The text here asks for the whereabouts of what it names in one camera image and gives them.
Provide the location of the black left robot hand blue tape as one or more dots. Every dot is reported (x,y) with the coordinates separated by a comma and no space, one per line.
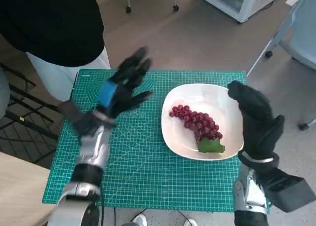
(121,95)

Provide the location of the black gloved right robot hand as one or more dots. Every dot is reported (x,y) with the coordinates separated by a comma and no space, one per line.
(259,122)

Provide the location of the red toy grapes green leaf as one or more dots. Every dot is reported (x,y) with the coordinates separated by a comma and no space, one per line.
(197,124)

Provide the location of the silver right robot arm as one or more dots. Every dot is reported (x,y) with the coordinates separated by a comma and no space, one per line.
(249,199)

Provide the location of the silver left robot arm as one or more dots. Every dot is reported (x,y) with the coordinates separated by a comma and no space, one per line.
(93,152)

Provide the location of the white square plate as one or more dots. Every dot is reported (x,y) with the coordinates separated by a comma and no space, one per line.
(177,137)

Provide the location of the green cutting mat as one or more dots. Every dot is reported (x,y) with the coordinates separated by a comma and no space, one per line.
(148,171)

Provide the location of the rolling chair base with casters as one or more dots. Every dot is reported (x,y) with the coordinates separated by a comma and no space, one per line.
(128,10)

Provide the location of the light blue mesh chair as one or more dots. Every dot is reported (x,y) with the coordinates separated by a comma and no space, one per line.
(306,38)

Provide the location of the person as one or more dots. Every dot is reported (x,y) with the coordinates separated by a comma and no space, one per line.
(49,26)

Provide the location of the white mesh cabinet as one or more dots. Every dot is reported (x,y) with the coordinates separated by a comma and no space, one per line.
(256,1)

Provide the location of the white shoe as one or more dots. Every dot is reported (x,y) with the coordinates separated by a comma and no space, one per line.
(140,220)
(190,222)

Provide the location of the light wooden desk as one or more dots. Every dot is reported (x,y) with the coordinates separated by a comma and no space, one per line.
(19,191)

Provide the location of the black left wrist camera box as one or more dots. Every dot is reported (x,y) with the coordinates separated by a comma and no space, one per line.
(76,117)

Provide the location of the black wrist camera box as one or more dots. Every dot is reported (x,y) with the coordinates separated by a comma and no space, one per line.
(76,117)
(286,191)

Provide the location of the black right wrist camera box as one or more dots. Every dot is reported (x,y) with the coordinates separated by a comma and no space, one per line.
(286,191)

